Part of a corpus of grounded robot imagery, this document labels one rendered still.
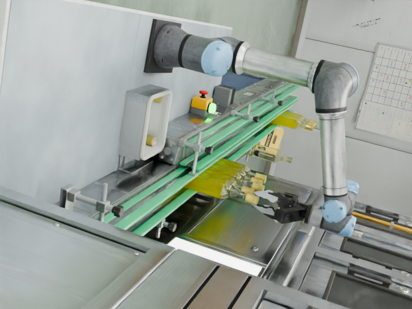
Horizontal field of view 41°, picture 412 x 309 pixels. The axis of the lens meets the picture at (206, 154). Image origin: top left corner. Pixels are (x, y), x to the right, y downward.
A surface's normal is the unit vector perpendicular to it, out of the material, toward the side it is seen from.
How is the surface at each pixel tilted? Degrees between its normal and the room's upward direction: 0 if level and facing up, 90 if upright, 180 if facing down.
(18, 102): 0
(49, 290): 91
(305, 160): 90
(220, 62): 12
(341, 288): 90
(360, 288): 90
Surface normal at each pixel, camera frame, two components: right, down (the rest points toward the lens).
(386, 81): -0.36, 0.24
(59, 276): 0.16, -0.93
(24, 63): 0.92, 0.27
